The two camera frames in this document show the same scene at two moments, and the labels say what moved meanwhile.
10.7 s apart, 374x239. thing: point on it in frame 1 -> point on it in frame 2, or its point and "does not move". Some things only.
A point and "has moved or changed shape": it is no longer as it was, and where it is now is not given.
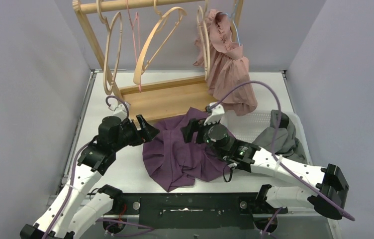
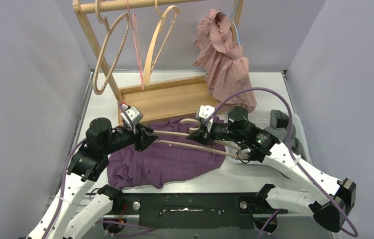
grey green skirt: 286,144 does not move
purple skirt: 175,164 has moved or changed shape
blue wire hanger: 232,16 does not move
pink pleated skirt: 226,65 does not move
